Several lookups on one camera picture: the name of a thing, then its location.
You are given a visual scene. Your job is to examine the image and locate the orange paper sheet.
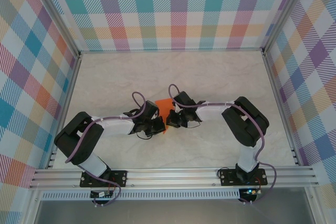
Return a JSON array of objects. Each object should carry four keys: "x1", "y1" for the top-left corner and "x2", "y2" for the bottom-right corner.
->
[{"x1": 154, "y1": 98, "x2": 175, "y2": 135}]

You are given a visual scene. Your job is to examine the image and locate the circuit board with white connector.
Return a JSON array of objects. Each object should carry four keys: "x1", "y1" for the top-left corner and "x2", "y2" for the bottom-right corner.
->
[{"x1": 90, "y1": 190, "x2": 113, "y2": 199}]

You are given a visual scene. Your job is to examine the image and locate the grey metal panel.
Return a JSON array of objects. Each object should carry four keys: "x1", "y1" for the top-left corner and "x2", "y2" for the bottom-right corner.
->
[{"x1": 34, "y1": 199, "x2": 316, "y2": 224}]

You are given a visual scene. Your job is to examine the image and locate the circuit board with green light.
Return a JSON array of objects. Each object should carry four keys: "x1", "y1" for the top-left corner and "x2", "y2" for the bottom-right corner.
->
[{"x1": 243, "y1": 188, "x2": 262, "y2": 196}]

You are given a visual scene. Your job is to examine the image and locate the aluminium mounting rail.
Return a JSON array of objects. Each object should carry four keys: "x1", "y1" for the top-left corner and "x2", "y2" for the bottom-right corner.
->
[{"x1": 29, "y1": 165, "x2": 320, "y2": 189}]

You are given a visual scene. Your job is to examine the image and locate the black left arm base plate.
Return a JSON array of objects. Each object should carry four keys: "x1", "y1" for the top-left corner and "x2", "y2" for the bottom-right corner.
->
[{"x1": 80, "y1": 170, "x2": 129, "y2": 187}]

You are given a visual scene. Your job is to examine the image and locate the aluminium frame bar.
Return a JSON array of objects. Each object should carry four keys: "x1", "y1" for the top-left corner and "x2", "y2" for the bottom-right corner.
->
[{"x1": 78, "y1": 47, "x2": 265, "y2": 54}]

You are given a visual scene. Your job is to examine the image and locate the perforated metal cable tray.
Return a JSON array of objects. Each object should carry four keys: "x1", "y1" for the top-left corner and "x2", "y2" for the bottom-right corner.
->
[{"x1": 41, "y1": 191, "x2": 241, "y2": 200}]

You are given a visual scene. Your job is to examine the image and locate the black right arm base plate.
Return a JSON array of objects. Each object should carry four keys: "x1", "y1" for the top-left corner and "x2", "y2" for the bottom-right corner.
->
[{"x1": 219, "y1": 168, "x2": 268, "y2": 187}]

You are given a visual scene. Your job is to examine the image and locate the aluminium side rail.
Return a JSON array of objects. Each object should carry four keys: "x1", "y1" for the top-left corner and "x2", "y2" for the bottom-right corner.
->
[
  {"x1": 261, "y1": 50, "x2": 302, "y2": 167},
  {"x1": 46, "y1": 53, "x2": 83, "y2": 169}
]

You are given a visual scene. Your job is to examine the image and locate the aluminium frame post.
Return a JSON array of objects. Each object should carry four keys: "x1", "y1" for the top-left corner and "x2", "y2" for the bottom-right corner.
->
[
  {"x1": 30, "y1": 0, "x2": 81, "y2": 58},
  {"x1": 261, "y1": 0, "x2": 310, "y2": 54}
]

